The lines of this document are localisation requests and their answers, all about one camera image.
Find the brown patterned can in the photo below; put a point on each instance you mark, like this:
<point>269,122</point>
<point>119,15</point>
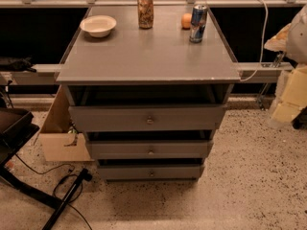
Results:
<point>145,13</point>

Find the grey bottom drawer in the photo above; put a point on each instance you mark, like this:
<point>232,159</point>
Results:
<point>164,172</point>

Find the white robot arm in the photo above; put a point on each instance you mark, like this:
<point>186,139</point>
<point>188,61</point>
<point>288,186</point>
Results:
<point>291,90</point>

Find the grey metal rail beam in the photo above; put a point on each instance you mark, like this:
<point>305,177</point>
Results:
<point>46,74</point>

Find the black object on rail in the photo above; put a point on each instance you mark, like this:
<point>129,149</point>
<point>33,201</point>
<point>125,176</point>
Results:
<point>16,64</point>

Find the cardboard box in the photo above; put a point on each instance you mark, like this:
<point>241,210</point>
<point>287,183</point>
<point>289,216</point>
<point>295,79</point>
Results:
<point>59,139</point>

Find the grey drawer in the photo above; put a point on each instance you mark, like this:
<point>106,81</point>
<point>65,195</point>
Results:
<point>164,172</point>
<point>149,150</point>
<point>147,118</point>

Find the grey middle drawer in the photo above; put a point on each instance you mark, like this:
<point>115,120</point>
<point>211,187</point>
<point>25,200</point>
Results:
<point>149,150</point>

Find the white ceramic bowl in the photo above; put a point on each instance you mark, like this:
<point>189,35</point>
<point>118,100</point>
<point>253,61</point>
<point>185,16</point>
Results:
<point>98,25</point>

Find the orange fruit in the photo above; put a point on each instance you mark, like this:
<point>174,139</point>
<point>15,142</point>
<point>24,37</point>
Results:
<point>186,20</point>

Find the blue silver energy drink can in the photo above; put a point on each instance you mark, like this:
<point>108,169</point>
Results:
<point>198,22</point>

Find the grey top drawer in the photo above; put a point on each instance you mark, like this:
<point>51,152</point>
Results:
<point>147,118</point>

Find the grey drawer cabinet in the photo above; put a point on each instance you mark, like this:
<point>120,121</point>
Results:
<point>158,66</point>

